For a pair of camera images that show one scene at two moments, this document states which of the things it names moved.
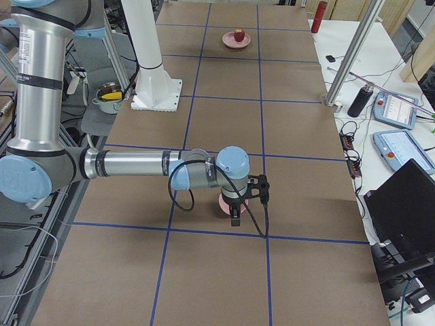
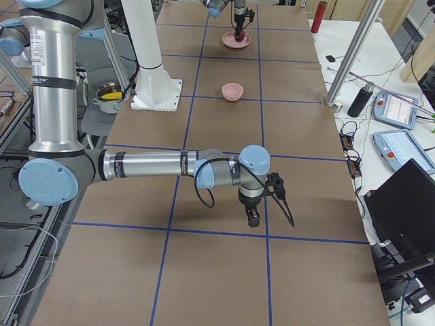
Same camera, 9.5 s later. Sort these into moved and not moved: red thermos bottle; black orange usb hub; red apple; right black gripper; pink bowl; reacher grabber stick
Moved: right black gripper; pink bowl
Not moved: red thermos bottle; red apple; reacher grabber stick; black orange usb hub
